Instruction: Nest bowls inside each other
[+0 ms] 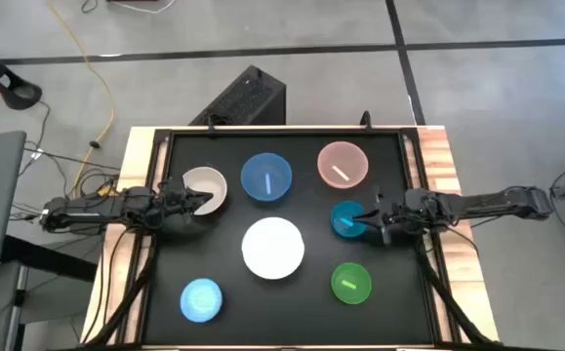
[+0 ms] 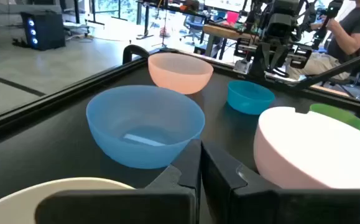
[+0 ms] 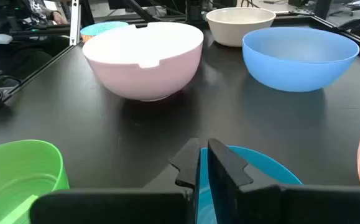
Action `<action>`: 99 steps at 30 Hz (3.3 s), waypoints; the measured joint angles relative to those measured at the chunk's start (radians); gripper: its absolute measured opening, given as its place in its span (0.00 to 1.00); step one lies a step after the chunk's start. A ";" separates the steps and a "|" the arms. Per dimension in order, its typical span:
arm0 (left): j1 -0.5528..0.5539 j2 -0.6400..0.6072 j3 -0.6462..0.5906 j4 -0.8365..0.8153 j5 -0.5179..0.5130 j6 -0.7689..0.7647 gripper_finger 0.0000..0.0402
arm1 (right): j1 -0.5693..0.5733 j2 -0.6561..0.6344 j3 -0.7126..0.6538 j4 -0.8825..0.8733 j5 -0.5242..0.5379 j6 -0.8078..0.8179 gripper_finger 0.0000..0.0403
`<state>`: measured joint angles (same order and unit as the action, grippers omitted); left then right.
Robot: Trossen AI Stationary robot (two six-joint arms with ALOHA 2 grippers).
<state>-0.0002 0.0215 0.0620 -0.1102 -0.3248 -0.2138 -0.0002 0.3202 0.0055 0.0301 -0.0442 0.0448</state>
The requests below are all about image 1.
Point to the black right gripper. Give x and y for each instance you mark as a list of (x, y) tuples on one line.
[(394, 212)]

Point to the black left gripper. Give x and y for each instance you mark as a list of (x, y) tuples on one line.
[(172, 201)]

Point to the beige bowl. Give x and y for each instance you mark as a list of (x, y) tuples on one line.
[(213, 187)]

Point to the pink translucent bowl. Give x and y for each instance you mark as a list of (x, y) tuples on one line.
[(343, 164)]

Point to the blue translucent bowl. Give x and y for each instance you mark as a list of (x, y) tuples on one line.
[(266, 176)]

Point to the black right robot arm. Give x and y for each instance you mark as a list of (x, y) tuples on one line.
[(482, 202)]

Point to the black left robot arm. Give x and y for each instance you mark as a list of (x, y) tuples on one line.
[(92, 208)]

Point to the teal translucent bowl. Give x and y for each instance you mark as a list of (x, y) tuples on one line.
[(343, 229)]

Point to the green translucent bowl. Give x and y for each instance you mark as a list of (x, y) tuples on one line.
[(351, 283)]

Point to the light blue upturned bowl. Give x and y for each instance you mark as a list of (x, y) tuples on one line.
[(201, 300)]

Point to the black computer tower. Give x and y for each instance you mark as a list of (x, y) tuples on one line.
[(248, 100)]

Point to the black table mat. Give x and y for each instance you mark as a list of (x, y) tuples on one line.
[(287, 317)]

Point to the black floor stand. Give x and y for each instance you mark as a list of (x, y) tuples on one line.
[(6, 83)]

